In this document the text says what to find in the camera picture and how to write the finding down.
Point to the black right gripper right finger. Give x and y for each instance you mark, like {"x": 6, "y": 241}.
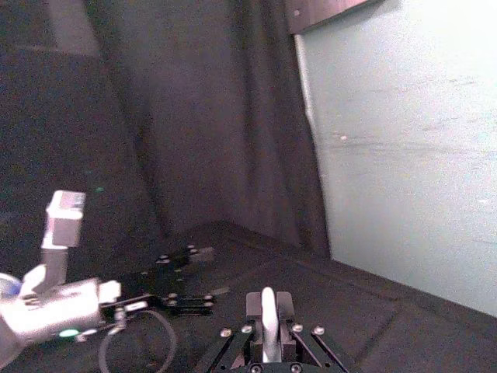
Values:
{"x": 285, "y": 307}

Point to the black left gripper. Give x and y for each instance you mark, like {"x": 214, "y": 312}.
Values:
{"x": 147, "y": 285}

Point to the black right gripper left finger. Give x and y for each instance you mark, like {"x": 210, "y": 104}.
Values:
{"x": 254, "y": 307}

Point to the small white plastic piece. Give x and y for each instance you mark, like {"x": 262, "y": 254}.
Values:
{"x": 268, "y": 326}

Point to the dark wall-mounted board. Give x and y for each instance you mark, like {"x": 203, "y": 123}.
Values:
{"x": 330, "y": 13}

